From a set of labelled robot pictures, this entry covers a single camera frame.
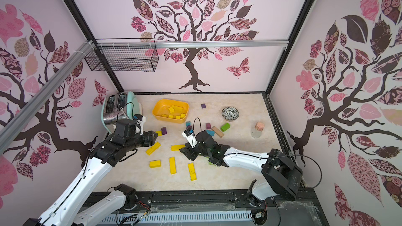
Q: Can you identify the teal block far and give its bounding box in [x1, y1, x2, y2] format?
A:
[206, 130, 215, 136]

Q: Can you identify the aluminium rail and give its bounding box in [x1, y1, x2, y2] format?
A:
[97, 40, 289, 49]
[1, 40, 95, 154]

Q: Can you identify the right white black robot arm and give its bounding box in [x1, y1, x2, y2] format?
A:
[180, 127, 303, 202]

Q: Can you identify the mint chrome toaster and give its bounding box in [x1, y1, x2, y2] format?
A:
[101, 91, 142, 134]

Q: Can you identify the yellow plastic tray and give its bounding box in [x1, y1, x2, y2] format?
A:
[152, 99, 189, 123]

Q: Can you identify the green block far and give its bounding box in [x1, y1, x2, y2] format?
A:
[220, 123, 231, 132]

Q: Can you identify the long yellow diagonal block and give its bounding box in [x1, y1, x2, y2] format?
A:
[146, 142, 161, 155]

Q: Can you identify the purple cube left block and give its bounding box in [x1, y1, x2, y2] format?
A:
[161, 127, 167, 135]

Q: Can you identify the yellow long front block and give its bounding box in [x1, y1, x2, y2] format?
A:
[188, 163, 197, 181]

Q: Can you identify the patterned ceramic bowl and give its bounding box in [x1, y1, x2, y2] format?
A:
[222, 106, 240, 121]

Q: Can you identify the aluminium rail back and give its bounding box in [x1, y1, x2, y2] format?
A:
[97, 40, 289, 49]

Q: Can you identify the aluminium rail left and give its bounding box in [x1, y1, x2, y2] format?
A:
[1, 40, 95, 154]

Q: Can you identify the yellow horizontal mid block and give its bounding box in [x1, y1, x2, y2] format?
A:
[171, 144, 185, 151]

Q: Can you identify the white slotted cable duct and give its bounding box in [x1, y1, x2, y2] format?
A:
[98, 211, 253, 226]

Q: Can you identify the wooden beige far block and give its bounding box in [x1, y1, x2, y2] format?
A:
[211, 126, 224, 138]

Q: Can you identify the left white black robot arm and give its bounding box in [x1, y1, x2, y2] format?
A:
[24, 114, 158, 226]

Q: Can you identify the yellow short block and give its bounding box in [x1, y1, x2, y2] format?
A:
[149, 160, 162, 168]

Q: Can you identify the black wire basket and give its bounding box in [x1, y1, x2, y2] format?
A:
[85, 38, 160, 72]

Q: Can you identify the black base frame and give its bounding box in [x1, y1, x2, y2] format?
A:
[81, 188, 329, 226]

